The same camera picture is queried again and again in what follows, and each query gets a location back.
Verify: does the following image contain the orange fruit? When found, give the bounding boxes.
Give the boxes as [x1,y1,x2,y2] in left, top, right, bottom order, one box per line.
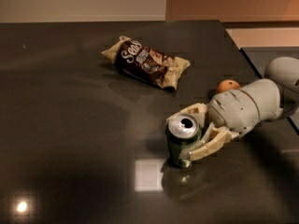
[216,79,240,93]

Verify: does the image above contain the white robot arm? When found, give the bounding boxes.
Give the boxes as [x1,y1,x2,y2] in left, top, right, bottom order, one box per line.
[165,57,299,167]

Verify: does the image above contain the green soda can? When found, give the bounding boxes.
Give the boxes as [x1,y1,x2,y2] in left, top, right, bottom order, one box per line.
[165,114,202,168]

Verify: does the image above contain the brown chip bag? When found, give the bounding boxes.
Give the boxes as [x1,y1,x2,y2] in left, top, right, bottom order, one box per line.
[102,35,191,90]

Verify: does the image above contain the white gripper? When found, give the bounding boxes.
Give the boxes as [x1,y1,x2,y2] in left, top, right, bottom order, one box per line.
[166,90,260,161]

